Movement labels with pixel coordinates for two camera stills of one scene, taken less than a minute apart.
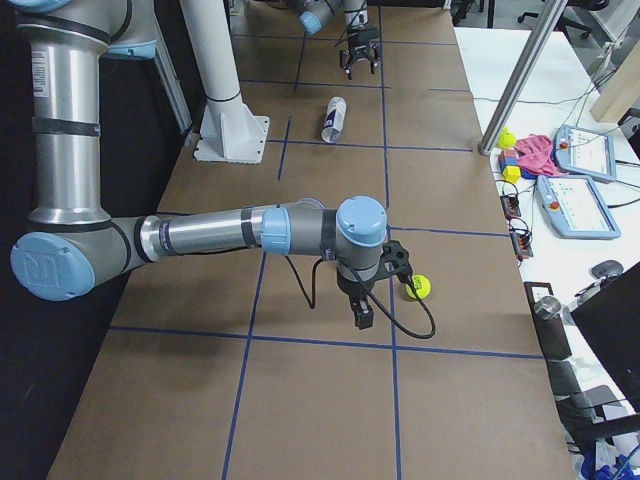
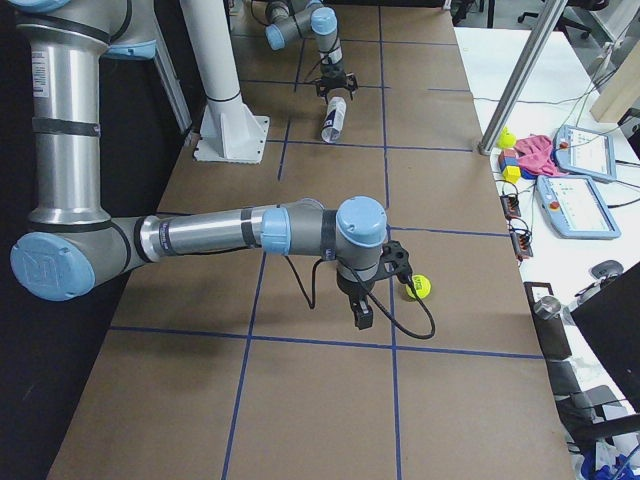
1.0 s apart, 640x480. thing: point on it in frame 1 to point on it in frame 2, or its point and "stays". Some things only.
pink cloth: (533, 154) stays
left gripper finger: (345, 62) to (322, 86)
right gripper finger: (363, 314) stays
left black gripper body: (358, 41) to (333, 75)
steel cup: (547, 308) stays
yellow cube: (512, 174) stays
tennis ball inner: (422, 285) stays
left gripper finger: (374, 62) to (351, 83)
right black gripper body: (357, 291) stays
